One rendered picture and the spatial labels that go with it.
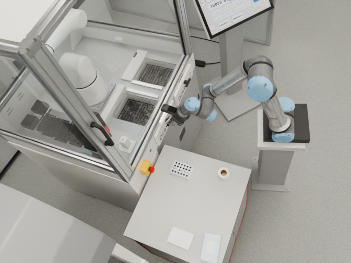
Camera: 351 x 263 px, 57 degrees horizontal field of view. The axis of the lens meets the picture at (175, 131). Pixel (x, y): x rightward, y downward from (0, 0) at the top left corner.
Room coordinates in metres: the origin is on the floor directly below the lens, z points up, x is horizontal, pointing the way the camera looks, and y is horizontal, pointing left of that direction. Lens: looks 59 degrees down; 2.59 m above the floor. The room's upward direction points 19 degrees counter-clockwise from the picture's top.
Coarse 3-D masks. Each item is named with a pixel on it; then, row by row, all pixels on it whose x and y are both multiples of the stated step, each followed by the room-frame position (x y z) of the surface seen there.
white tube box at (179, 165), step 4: (176, 164) 0.87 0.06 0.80; (180, 164) 0.86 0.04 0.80; (184, 164) 0.85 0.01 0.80; (188, 164) 0.84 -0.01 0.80; (172, 168) 0.86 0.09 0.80; (180, 168) 0.85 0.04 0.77; (184, 168) 0.83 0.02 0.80; (188, 168) 0.82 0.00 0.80; (192, 168) 0.81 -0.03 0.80; (172, 172) 0.83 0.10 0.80; (176, 172) 0.82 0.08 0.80; (180, 172) 0.81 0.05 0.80; (180, 176) 0.79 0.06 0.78; (184, 176) 0.78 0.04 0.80; (188, 176) 0.77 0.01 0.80; (188, 180) 0.76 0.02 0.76
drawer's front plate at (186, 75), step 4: (188, 64) 1.50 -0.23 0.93; (188, 68) 1.46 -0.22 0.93; (184, 72) 1.44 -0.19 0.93; (188, 72) 1.45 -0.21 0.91; (192, 72) 1.49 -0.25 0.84; (184, 76) 1.41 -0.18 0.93; (188, 76) 1.44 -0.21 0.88; (180, 80) 1.39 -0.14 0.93; (180, 84) 1.35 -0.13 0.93; (184, 84) 1.38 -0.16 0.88; (180, 88) 1.34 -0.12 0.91; (176, 92) 1.30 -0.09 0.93; (180, 92) 1.33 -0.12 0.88; (176, 96) 1.28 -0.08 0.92; (176, 100) 1.27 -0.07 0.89; (180, 100) 1.31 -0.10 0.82; (176, 104) 1.28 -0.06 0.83
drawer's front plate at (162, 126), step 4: (172, 100) 1.25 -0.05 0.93; (172, 104) 1.23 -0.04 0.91; (164, 116) 1.15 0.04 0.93; (164, 120) 1.13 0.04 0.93; (160, 124) 1.10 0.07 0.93; (164, 124) 1.11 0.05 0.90; (160, 128) 1.08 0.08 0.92; (164, 128) 1.10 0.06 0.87; (156, 132) 1.06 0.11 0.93; (160, 132) 1.07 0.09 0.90; (164, 132) 1.09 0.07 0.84; (156, 136) 1.03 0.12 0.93; (156, 140) 1.03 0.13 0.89; (160, 140) 1.05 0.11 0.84
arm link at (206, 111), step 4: (204, 100) 1.03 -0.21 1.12; (208, 100) 1.02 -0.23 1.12; (212, 100) 1.03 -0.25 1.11; (204, 104) 1.00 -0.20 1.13; (208, 104) 1.00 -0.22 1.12; (212, 104) 1.00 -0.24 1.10; (200, 108) 0.98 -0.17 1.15; (204, 108) 0.97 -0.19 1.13; (208, 108) 0.98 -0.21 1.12; (212, 108) 0.98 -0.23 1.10; (200, 112) 0.96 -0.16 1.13; (204, 112) 0.96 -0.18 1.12; (208, 112) 0.95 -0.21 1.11; (212, 112) 0.95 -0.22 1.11; (216, 112) 0.95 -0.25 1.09; (200, 116) 0.95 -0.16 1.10; (204, 116) 0.94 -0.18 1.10; (208, 116) 0.94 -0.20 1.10; (212, 116) 0.93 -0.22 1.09; (208, 120) 0.94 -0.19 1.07; (212, 120) 0.93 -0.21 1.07
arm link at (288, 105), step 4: (280, 100) 0.93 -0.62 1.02; (284, 100) 0.93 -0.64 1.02; (288, 100) 0.92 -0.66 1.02; (292, 100) 0.91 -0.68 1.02; (280, 104) 0.90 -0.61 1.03; (284, 104) 0.90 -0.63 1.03; (288, 104) 0.89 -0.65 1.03; (292, 104) 0.88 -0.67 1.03; (284, 108) 0.87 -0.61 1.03; (288, 108) 0.86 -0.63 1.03; (292, 108) 0.86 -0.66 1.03; (284, 112) 0.85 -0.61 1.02; (288, 112) 0.85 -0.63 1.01; (292, 112) 0.85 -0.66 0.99; (292, 116) 0.82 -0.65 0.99
